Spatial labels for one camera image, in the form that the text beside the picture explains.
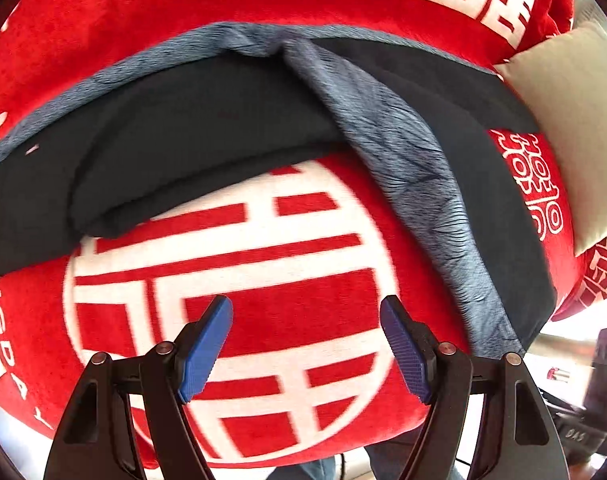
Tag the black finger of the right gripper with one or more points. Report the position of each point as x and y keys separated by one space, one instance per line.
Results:
x=580 y=440

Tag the person's legs in grey trousers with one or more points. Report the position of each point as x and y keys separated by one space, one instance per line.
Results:
x=381 y=461

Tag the beige pillow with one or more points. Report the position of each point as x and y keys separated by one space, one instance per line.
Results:
x=563 y=82

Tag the black pants with grey trim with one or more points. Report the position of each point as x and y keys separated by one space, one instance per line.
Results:
x=227 y=102

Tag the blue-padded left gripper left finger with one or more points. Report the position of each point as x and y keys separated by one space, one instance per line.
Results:
x=95 y=438

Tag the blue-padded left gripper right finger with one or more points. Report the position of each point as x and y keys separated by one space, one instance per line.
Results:
x=517 y=438

